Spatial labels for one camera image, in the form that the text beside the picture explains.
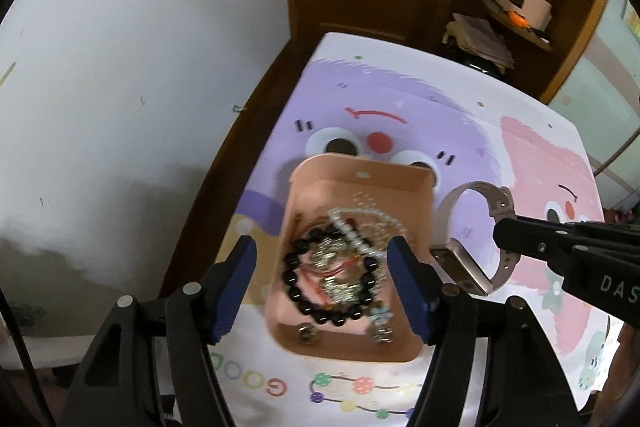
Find folded beige cloths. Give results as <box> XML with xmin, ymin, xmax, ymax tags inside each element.
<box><xmin>445</xmin><ymin>12</ymin><xmax>516</xmax><ymax>70</ymax></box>

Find wooden shelf cabinet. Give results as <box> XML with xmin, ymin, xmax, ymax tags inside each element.
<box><xmin>435</xmin><ymin>0</ymin><xmax>616</xmax><ymax>105</ymax></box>

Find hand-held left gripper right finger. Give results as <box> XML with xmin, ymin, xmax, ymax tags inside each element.
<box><xmin>387</xmin><ymin>234</ymin><xmax>583</xmax><ymax>427</ymax></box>

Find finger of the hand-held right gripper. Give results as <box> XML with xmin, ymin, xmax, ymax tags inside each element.
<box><xmin>517</xmin><ymin>216</ymin><xmax>640</xmax><ymax>253</ymax></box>
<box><xmin>492</xmin><ymin>218</ymin><xmax>596</xmax><ymax>268</ymax></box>

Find pink wrist watch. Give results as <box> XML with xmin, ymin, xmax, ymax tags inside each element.
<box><xmin>431</xmin><ymin>181</ymin><xmax>521</xmax><ymax>297</ymax></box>

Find printed cartoon tablecloth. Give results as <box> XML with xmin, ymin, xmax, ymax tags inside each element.
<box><xmin>165</xmin><ymin>32</ymin><xmax>613</xmax><ymax>427</ymax></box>

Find pink plastic tray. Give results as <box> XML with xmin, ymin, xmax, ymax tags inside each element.
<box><xmin>263</xmin><ymin>155</ymin><xmax>435</xmax><ymax>364</ymax></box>

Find pale wardrobe sliding door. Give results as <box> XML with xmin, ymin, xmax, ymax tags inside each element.
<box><xmin>547</xmin><ymin>0</ymin><xmax>640</xmax><ymax>208</ymax></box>

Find black bead bracelet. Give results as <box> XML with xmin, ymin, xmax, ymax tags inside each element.
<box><xmin>282</xmin><ymin>227</ymin><xmax>386</xmax><ymax>327</ymax></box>

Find red string bracelet flower charm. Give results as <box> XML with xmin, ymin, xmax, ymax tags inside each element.
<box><xmin>305</xmin><ymin>257</ymin><xmax>396</xmax><ymax>325</ymax></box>

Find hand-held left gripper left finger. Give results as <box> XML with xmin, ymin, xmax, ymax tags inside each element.
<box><xmin>65</xmin><ymin>234</ymin><xmax>258</xmax><ymax>427</ymax></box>

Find white pearl bracelet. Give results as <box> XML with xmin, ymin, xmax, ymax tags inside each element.
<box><xmin>327</xmin><ymin>207</ymin><xmax>386</xmax><ymax>258</ymax></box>

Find black cable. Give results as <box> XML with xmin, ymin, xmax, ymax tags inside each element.
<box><xmin>0</xmin><ymin>292</ymin><xmax>41</xmax><ymax>427</ymax></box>

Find gold chain necklace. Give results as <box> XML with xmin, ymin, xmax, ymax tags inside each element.
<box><xmin>305</xmin><ymin>237</ymin><xmax>381</xmax><ymax>303</ymax></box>

